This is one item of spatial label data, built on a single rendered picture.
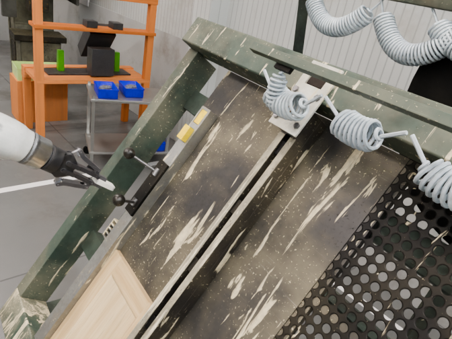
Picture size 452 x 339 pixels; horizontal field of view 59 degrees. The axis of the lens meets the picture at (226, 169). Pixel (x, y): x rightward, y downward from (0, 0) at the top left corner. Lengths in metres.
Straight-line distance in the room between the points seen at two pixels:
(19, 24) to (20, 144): 6.14
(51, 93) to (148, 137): 4.18
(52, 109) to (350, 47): 3.77
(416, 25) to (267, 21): 1.44
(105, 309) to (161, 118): 0.67
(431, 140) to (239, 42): 0.67
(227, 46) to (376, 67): 2.25
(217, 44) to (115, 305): 0.86
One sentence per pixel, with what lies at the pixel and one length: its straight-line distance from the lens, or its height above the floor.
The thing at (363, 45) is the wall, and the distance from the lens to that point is 3.50.
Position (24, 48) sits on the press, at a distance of 6.83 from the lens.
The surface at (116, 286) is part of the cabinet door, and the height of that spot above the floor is 1.17.
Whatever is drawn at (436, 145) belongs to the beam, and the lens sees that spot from 0.85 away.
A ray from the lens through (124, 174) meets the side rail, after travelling 1.53.
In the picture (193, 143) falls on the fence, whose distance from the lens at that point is 1.30.
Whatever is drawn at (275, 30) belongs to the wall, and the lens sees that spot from 4.07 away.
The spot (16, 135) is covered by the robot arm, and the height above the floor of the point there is 1.64.
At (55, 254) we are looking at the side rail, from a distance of 1.63.
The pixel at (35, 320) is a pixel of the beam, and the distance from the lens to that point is 1.65.
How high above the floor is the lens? 2.08
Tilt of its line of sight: 25 degrees down
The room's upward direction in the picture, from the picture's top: 11 degrees clockwise
